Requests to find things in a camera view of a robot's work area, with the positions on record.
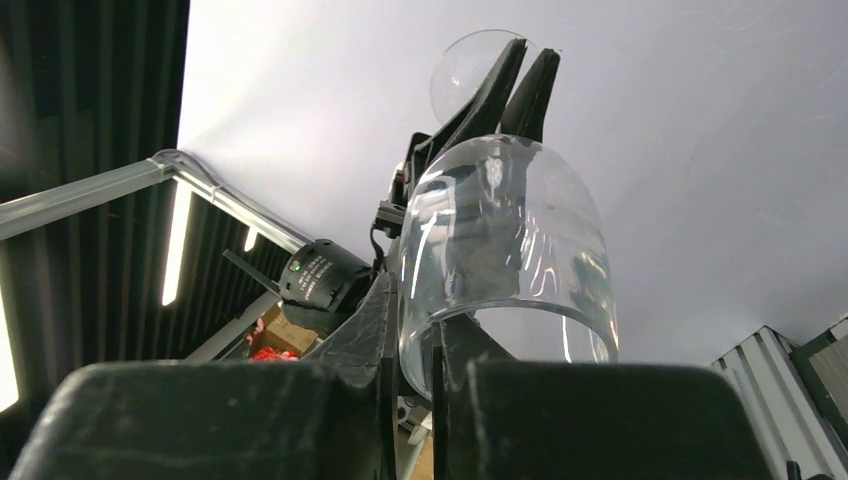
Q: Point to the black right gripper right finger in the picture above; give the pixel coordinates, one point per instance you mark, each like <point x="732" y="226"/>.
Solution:
<point x="496" y="417"/>

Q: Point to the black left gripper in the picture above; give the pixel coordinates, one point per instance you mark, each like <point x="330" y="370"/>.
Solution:
<point x="469" y="92"/>

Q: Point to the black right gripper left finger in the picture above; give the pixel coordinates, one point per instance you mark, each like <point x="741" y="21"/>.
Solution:
<point x="329" y="415"/>

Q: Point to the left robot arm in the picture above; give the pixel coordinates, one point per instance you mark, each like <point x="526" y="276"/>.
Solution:
<point x="322" y="284"/>

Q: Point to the clear wine glass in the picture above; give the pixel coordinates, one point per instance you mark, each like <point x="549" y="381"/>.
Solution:
<point x="503" y="231"/>

